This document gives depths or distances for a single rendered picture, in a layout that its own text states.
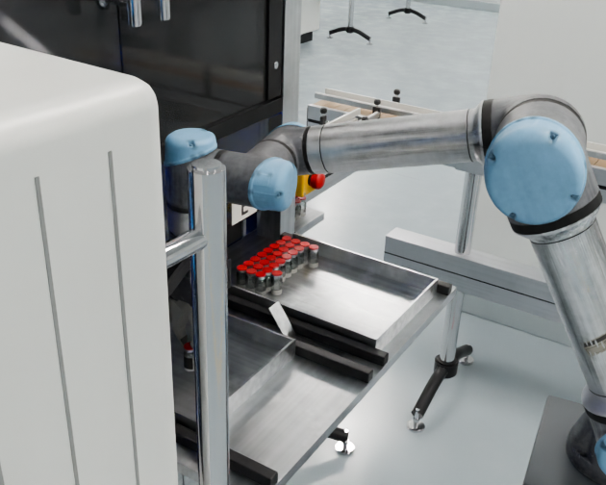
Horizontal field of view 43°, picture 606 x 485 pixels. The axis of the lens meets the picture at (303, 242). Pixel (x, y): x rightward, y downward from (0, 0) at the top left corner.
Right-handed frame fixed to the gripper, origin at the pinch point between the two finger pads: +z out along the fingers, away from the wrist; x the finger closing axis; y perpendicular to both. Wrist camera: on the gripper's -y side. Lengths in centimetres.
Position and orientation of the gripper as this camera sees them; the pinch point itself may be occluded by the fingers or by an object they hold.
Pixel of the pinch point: (187, 344)
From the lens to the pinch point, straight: 128.4
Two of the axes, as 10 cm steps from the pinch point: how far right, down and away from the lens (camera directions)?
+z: -0.4, 8.9, 4.6
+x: -8.5, -2.7, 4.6
